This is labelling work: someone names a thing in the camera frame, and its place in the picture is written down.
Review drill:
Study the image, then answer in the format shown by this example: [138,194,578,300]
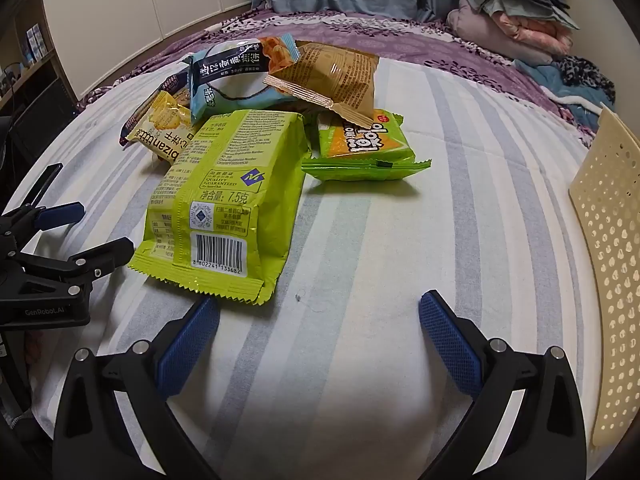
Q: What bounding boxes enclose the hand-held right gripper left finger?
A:
[52,296,221,480]

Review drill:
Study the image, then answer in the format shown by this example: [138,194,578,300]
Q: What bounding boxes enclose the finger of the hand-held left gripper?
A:
[0,162,86,246]
[10,237,136,293]

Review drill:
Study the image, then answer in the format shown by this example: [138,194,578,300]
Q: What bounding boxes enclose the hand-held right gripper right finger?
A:
[419,290,587,480]

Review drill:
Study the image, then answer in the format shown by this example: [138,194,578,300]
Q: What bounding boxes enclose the cream perforated plastic basket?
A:
[569,102,640,453]

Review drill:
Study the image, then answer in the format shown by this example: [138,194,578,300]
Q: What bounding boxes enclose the blue waffle snack packet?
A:
[181,34,301,122]

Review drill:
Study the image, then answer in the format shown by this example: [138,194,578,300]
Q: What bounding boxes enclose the striped blanket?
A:
[0,57,611,480]

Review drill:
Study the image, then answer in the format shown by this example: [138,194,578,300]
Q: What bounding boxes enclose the yellow snack packet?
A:
[121,91,198,167]

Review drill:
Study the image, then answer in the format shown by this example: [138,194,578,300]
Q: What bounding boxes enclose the wooden shelf unit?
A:
[0,0,76,161]

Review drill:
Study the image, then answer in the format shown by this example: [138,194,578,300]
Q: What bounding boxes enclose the large lime green snack packet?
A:
[127,109,307,307]

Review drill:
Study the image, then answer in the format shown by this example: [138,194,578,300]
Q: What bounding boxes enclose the blue white boxes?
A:
[22,24,48,66]

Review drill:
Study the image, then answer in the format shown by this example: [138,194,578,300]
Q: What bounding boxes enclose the white wardrobe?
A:
[40,0,253,102]

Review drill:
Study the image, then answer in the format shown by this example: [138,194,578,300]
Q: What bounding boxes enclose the green orange snack packet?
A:
[301,108,432,182]

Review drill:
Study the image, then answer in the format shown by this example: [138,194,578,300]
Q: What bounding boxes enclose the tan snack packet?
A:
[263,40,381,126]

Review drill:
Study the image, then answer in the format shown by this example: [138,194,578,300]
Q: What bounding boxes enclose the leopard print cloth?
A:
[552,54,617,106]

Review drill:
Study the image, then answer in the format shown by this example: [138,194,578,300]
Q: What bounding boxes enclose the purple floral bedsheet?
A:
[75,9,601,148]

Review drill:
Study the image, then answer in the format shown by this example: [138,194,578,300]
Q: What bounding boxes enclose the pale mauve folded quilt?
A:
[446,0,556,66]

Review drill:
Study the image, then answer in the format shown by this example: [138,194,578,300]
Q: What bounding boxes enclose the pink patterned folded quilt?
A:
[492,10,573,56]

